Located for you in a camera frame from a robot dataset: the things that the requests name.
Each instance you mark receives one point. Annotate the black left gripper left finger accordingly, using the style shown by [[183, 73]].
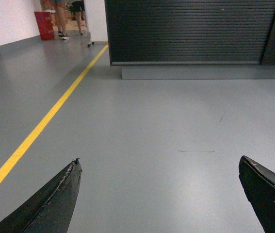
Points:
[[51, 208]]

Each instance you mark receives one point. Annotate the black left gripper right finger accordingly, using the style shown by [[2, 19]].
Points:
[[258, 183]]

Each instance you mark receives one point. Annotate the black slatted checkout counter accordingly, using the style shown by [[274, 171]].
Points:
[[192, 39]]

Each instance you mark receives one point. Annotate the white wheeled cart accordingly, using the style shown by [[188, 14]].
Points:
[[88, 22]]

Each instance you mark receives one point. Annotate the red fire equipment box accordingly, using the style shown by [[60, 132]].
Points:
[[45, 25]]

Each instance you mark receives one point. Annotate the person with dark sneakers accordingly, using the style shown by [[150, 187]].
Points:
[[59, 7]]

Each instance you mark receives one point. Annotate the person in black shorts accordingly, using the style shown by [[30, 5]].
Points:
[[79, 10]]

